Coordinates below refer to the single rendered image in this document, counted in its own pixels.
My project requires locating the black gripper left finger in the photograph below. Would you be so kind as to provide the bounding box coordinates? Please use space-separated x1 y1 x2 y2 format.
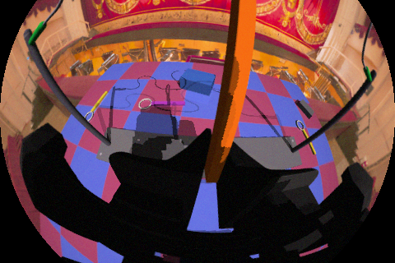
109 128 211 221

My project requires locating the orange handle with grey loop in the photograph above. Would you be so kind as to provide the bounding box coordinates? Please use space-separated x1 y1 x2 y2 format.
204 0 257 183

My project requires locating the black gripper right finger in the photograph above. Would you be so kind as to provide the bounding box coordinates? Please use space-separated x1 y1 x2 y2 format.
216 142 319 229

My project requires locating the blue block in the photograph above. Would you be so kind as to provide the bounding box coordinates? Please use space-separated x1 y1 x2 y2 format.
180 69 216 95

